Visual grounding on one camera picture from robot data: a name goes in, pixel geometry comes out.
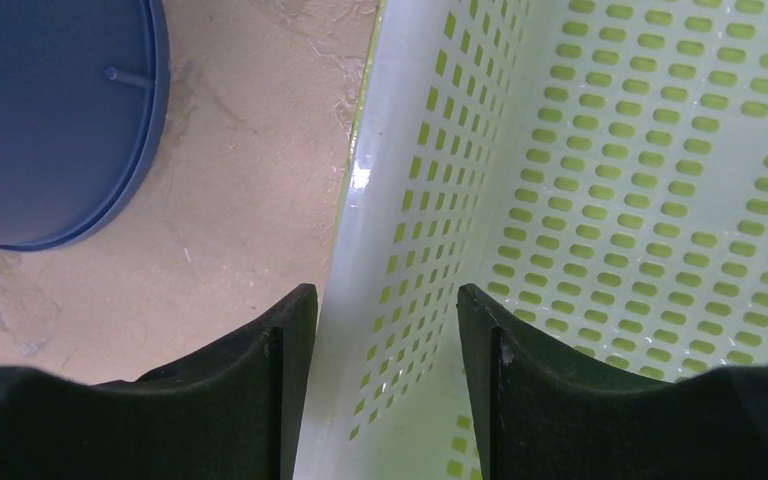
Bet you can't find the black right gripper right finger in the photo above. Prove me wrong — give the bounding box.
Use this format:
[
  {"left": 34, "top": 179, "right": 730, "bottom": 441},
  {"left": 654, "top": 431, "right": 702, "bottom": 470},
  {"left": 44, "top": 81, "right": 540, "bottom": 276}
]
[{"left": 457, "top": 284, "right": 768, "bottom": 479}]

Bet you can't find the blue plastic bucket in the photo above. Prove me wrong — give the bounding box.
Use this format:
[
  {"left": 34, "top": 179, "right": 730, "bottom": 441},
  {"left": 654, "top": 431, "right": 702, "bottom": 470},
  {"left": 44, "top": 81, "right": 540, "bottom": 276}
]
[{"left": 0, "top": 0, "right": 171, "bottom": 252}]

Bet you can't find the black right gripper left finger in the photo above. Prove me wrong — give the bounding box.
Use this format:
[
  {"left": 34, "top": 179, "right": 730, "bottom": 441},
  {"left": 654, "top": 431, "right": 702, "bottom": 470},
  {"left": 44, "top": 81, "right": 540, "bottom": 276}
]
[{"left": 0, "top": 284, "right": 318, "bottom": 479}]

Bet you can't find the white perforated basket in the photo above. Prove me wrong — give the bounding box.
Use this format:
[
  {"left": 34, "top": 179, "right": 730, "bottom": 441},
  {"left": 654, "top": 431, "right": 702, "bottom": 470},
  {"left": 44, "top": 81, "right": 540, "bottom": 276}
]
[{"left": 295, "top": 1, "right": 768, "bottom": 479}]

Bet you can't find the green and white tray basket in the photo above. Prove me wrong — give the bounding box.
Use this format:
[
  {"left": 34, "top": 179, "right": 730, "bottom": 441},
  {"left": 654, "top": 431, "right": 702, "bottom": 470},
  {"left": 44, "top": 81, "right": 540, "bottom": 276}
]
[{"left": 335, "top": 1, "right": 387, "bottom": 225}]

